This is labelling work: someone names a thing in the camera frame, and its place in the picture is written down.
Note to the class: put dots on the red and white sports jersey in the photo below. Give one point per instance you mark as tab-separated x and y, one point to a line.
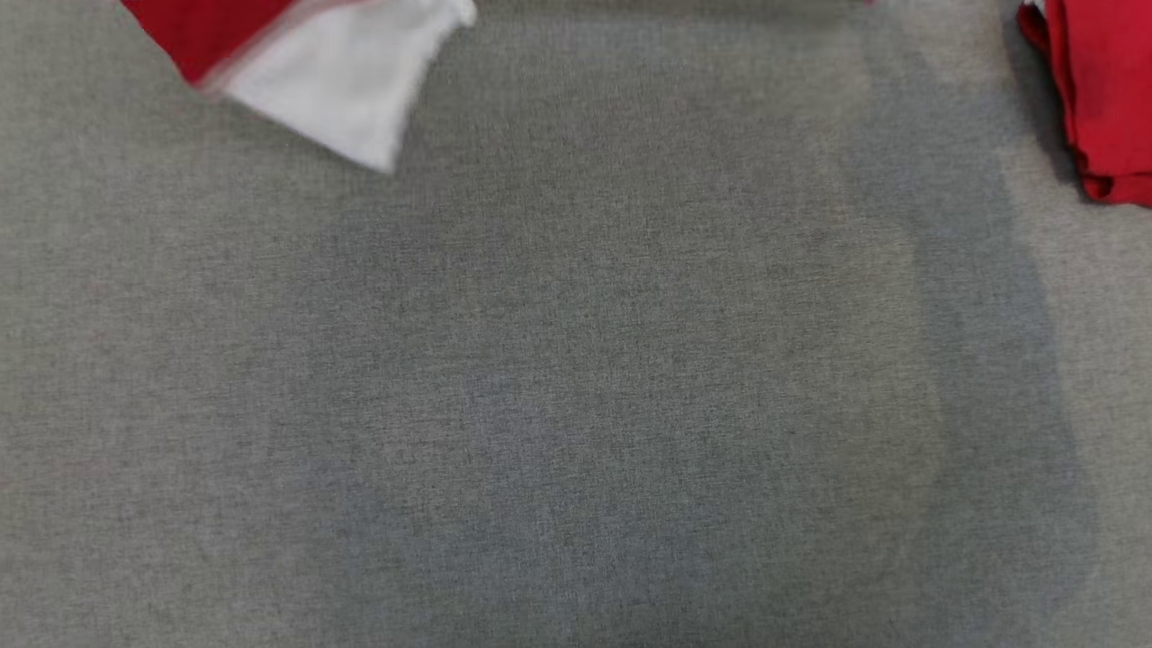
342	81

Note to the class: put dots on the red shorts with white stripes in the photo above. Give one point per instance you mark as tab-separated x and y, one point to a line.
1107	90

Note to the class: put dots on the grey fabric upholstered surface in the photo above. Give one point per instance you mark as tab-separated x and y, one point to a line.
576	360

